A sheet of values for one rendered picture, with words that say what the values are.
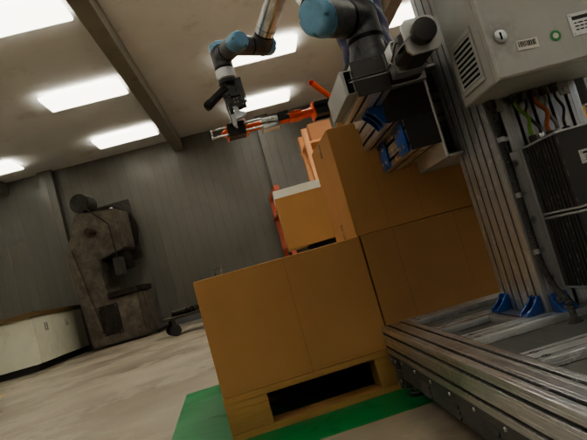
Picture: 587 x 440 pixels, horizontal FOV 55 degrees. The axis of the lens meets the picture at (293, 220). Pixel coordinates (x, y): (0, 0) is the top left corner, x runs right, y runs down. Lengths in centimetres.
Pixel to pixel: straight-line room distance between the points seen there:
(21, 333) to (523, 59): 982
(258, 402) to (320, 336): 30
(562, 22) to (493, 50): 17
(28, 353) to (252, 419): 873
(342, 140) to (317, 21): 48
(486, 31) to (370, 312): 105
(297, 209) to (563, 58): 259
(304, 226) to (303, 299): 179
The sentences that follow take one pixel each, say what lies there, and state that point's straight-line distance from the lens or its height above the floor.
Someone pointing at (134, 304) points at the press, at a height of 66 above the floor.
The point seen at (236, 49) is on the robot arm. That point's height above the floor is 134.
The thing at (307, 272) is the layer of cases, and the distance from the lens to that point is 196.
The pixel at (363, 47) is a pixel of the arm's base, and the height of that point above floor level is 109.
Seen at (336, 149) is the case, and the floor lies 86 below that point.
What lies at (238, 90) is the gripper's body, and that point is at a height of 122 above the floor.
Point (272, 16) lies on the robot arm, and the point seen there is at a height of 142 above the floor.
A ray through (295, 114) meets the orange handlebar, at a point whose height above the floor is 107.
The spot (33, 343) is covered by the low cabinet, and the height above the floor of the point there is 47.
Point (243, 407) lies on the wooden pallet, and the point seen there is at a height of 10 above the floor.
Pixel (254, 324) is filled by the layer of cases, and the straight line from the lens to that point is 194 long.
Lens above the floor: 50
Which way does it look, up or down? 5 degrees up
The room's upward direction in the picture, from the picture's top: 16 degrees counter-clockwise
